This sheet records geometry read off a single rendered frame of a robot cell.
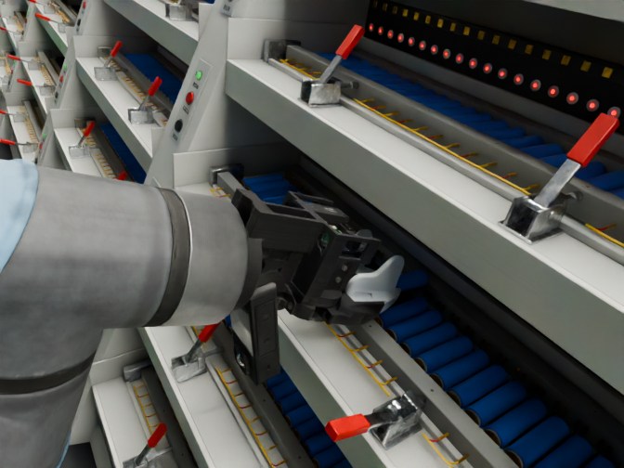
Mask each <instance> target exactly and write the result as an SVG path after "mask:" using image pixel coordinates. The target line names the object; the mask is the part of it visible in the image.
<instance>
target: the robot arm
mask: <svg viewBox="0 0 624 468"><path fill-rule="evenodd" d="M301 199H303V200H308V201H312V202H321V204H315V203H311V202H307V201H302V200H301ZM332 204H333V201H332V200H327V199H323V198H319V197H314V196H310V195H305V194H301V193H297V192H292V191H288V192H287V194H286V196H285V198H284V201H283V203H282V205H279V204H275V203H269V202H264V201H261V200H260V199H259V198H258V197H257V196H256V195H255V194H254V193H253V192H252V191H250V190H246V189H241V188H236V191H235V193H234V196H233V198H232V201H231V202H230V201H228V200H226V199H224V198H219V197H214V196H209V195H203V194H199V193H193V192H187V191H183V190H177V189H172V188H158V187H153V186H149V185H144V184H138V183H134V182H128V181H122V180H118V179H112V178H107V177H102V176H96V175H87V174H81V173H75V172H71V171H65V170H59V169H55V168H49V167H44V166H39V165H35V164H34V163H33V162H31V161H29V160H24V159H15V160H10V161H7V160H0V468H59V467H60V465H61V464H62V462H63V460H64V457H65V455H66V452H67V450H68V446H69V444H70V439H71V433H72V424H73V421H74V418H75V414H76V411H77V409H78V406H79V403H80V400H81V397H82V394H83V391H84V389H85V384H86V381H87V378H88V375H89V372H90V370H91V367H92V364H93V361H94V357H95V354H96V352H97V348H98V345H99V343H100V340H101V336H102V333H103V330H105V329H119V328H139V327H168V326H193V325H211V324H216V323H218V322H220V321H221V320H222V319H224V318H225V317H226V316H228V315H229V313H230V319H231V327H232V334H233V341H234V345H233V346H234V349H233V350H234V355H235V359H236V361H237V363H238V364H239V366H240V369H241V370H242V372H243V373H244V374H245V375H249V377H250V378H251V379H252V380H253V382H254V384H255V385H259V384H261V383H263V382H265V381H267V380H269V379H271V378H272V377H274V376H276V375H278V374H280V347H279V326H278V310H282V309H284V308H285V309H286V310H287V311H288V312H289V314H290V315H294V316H296V317H298V318H299V319H305V320H307V321H309V320H314V321H317V322H322V321H325V322H326V323H327V324H328V325H331V324H341V325H346V326H358V325H362V324H365V323H366V322H368V321H370V320H372V319H375V318H377V316H378V315H379V314H381V313H382V312H384V311H385V310H386V309H387V308H389V307H390V306H391V305H392V304H393V303H394V302H395V301H396V300H397V298H398V296H399V295H400V293H401V289H400V288H399V287H396V286H397V281H398V279H399V276H400V273H401V271H402V268H403V266H404V258H403V257H402V256H401V255H394V256H392V257H391V258H389V259H388V260H387V261H386V262H385V263H384V264H383V265H382V266H381V267H380V268H379V269H377V270H373V269H371V268H368V267H365V264H366V265H368V264H369V263H370V261H371V259H372V257H373V256H374V254H375V252H376V250H377V249H378V247H379V245H380V243H381V240H379V239H374V238H373V237H372V233H371V231H370V230H369V229H361V230H360V231H358V232H356V231H354V230H353V229H352V228H351V227H350V226H349V225H348V223H347V221H348V220H349V216H348V215H347V214H345V213H343V212H342V211H341V210H340V209H338V208H334V207H332Z"/></svg>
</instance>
